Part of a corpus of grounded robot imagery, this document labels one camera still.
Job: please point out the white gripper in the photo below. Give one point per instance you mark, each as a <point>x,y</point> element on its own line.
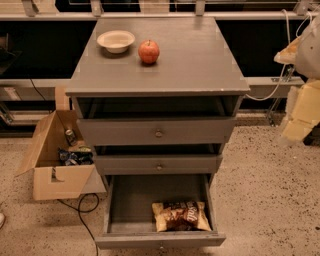
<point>309,57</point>

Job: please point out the brown chip bag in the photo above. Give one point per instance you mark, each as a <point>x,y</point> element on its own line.
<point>180,216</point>

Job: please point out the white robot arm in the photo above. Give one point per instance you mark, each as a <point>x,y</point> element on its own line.
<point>304,52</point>

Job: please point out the grey drawer cabinet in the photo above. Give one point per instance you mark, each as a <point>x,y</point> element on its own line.
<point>195,76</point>

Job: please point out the grey middle drawer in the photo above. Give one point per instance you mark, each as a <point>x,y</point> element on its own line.
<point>157,164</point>

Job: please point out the grey drawer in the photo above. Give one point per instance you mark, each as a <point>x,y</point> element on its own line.
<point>156,132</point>
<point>157,164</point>
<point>129,220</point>

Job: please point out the grey top drawer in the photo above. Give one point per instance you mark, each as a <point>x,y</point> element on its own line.
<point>156,132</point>

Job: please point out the grey bottom drawer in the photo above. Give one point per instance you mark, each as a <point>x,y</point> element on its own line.
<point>129,220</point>

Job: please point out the blue snack bag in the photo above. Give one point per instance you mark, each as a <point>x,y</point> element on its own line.
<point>75,158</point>

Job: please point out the red apple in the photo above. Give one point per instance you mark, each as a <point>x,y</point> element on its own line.
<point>149,51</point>

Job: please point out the white bowl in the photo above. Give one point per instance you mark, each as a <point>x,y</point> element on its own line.
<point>117,41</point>

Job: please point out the metal soda can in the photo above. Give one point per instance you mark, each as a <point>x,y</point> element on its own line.
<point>71,137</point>

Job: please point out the cardboard box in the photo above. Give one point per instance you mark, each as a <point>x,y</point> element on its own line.
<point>51,179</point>

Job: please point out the white shoe tip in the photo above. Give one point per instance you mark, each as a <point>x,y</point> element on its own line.
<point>2,220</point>

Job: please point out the grey metal rail frame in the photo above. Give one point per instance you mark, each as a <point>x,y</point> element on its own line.
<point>40,53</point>

